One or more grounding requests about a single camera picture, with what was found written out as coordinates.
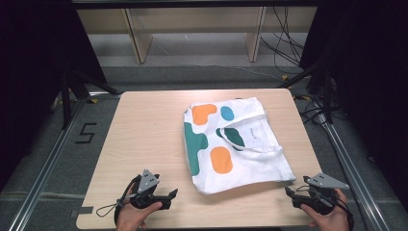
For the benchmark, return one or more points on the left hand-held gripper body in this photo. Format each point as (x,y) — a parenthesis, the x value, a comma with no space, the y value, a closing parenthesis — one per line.
(147,181)

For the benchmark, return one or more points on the black curtain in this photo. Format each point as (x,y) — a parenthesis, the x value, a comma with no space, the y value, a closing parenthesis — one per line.
(372,89)
(29,80)

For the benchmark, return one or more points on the person's right hand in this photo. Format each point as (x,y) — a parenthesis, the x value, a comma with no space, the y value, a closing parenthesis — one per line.
(330,221)

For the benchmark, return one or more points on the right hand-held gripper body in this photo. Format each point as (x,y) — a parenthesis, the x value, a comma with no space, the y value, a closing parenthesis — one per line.
(324,183)

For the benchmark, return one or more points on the aluminium floor rail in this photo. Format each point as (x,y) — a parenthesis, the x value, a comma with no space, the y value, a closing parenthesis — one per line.
(51,160)
(352,166)

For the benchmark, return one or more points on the grey tape piece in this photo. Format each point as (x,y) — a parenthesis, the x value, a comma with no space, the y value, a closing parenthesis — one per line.
(84,210)

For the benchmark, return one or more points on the light wooden shelf unit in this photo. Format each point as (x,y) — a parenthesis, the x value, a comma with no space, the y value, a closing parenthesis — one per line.
(192,22)

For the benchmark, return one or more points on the white patterned tote bag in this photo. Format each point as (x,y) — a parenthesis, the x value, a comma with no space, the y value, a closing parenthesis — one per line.
(243,160)

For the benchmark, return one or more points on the person's left hand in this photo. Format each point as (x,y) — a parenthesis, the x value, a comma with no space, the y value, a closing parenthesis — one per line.
(132,216)

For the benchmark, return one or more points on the black tripod stand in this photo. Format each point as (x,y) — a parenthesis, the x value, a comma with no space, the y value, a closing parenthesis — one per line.
(325,89)
(69,96)

